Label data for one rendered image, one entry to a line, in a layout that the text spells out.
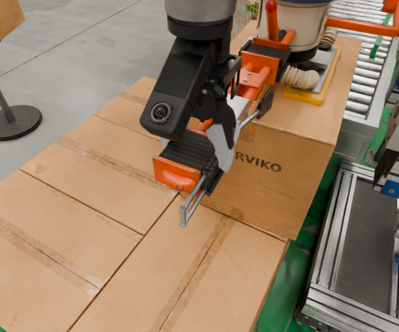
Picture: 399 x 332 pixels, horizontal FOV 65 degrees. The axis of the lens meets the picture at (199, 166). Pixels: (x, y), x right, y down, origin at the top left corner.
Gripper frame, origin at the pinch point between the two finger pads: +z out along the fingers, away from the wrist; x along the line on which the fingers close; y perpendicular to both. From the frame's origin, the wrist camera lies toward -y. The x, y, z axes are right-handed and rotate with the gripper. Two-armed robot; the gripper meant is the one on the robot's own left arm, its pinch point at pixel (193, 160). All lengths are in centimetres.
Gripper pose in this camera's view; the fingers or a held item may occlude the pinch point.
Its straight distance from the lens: 46.4
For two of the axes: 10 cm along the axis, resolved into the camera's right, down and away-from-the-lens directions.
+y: 4.3, -6.4, 6.3
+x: -9.0, -3.1, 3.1
